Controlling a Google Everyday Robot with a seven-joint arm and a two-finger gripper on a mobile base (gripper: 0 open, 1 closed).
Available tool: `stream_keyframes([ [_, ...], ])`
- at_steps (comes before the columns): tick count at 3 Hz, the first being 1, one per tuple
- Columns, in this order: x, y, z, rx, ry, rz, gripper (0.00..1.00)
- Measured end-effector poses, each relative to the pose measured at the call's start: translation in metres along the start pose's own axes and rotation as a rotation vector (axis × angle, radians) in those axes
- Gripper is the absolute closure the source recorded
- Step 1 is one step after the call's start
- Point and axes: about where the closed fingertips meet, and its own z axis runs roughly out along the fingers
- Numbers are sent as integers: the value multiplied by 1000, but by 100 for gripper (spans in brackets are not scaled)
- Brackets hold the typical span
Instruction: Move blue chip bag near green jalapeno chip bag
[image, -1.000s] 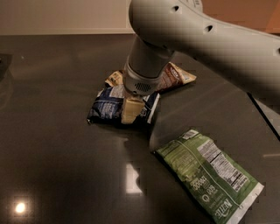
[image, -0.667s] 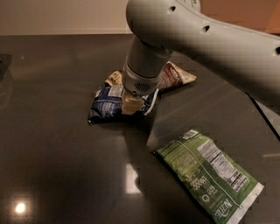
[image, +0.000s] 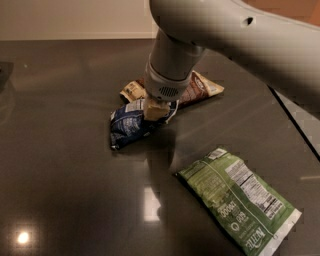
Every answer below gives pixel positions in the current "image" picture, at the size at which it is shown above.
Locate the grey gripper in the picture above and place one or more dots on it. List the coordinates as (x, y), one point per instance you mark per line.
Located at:
(162, 86)

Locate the blue chip bag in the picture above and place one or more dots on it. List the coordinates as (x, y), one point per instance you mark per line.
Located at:
(128, 125)

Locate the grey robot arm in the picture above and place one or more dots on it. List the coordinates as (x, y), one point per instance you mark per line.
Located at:
(284, 53)

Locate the brown chip bag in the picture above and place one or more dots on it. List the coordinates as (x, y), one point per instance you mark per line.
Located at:
(199, 89)

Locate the green jalapeno chip bag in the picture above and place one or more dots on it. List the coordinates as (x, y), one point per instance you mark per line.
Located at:
(256, 216)

